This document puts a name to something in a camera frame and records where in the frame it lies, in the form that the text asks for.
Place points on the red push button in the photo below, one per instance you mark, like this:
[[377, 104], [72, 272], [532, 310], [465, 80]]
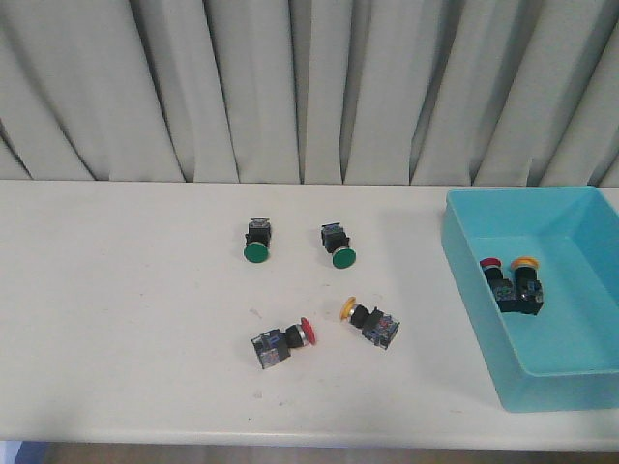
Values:
[[275, 346], [502, 289]]

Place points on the yellow push button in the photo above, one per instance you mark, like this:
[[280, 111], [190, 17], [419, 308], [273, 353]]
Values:
[[529, 290], [376, 326]]

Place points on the light blue plastic box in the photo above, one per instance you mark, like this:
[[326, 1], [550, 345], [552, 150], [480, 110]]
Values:
[[565, 357]]

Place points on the green push button right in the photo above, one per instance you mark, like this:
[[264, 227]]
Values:
[[337, 243]]

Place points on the green push button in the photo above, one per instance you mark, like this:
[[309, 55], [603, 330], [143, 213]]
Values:
[[337, 243], [258, 238]]

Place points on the green push button left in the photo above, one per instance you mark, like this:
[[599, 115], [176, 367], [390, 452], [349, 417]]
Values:
[[258, 238]]

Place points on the yellow push button lying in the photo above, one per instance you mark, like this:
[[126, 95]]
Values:
[[376, 326]]

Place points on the red push button lying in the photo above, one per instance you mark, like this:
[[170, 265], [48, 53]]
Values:
[[275, 346]]

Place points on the white pleated curtain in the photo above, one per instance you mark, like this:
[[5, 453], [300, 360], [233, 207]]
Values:
[[461, 93]]

